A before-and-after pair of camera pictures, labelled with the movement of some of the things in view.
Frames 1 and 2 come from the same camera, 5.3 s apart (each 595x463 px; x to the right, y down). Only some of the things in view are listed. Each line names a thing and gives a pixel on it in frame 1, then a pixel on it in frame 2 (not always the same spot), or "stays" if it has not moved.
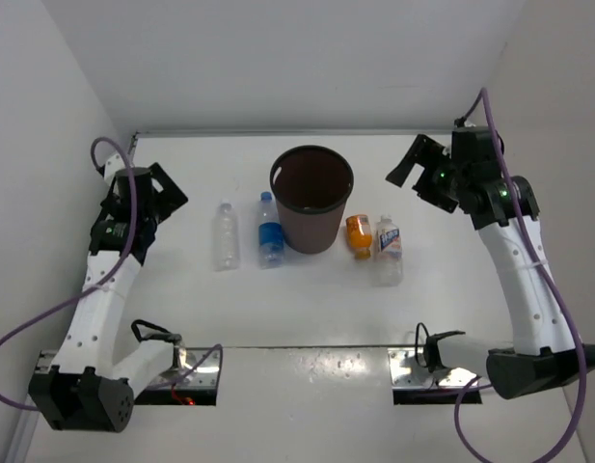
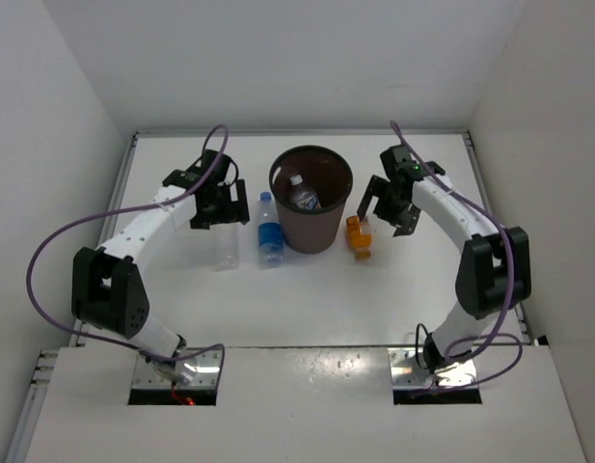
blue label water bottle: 271,241 stays
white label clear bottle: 388,269 → 301,195
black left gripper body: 165,202 → 223,210
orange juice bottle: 359,235 stays
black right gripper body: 438,183 → 395,211
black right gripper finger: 423,150 → 376,186
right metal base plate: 405,371 stays
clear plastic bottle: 226,238 stays
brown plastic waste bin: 311,183 stays
